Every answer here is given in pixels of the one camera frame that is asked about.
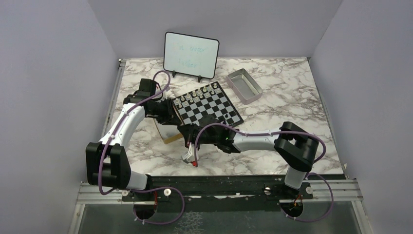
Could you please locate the row of white chess pieces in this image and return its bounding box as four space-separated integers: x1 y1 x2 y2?
172 82 226 109

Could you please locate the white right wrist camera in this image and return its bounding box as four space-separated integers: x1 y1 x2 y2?
181 143 197 166

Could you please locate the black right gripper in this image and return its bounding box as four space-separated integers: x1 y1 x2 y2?
177 123 219 152

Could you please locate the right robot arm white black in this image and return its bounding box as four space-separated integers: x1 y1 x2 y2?
177 116 326 198

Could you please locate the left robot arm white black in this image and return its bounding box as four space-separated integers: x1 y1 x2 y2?
86 78 179 200

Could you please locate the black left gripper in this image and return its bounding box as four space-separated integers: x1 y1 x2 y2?
148 97 182 125

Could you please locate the small whiteboard on stand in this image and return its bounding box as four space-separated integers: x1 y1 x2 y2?
163 32 220 79

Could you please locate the gold metal tin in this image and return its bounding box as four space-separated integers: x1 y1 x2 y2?
154 120 183 144

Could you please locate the black white chessboard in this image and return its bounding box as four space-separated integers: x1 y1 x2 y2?
169 82 244 127

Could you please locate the silver pink metal tin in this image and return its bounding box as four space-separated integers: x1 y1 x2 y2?
225 68 263 105

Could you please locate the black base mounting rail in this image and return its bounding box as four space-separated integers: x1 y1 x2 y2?
89 174 346 212

